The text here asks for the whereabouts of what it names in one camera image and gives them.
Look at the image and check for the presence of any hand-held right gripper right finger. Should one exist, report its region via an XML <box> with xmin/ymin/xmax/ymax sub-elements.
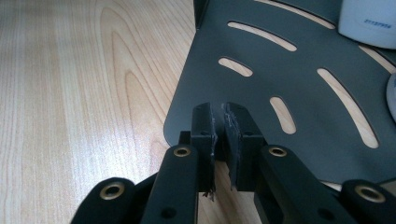
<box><xmin>219</xmin><ymin>102</ymin><xmax>268</xmax><ymax>192</ymax></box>

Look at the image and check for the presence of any blue-capped white bottle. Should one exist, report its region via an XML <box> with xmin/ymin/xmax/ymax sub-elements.
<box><xmin>337</xmin><ymin>0</ymin><xmax>396</xmax><ymax>50</ymax></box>

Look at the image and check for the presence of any black slotted corner shelf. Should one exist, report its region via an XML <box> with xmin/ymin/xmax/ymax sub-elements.
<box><xmin>163</xmin><ymin>0</ymin><xmax>396</xmax><ymax>185</ymax></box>

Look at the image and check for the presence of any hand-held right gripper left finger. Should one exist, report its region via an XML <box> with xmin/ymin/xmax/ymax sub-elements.
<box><xmin>190</xmin><ymin>102</ymin><xmax>219</xmax><ymax>202</ymax></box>

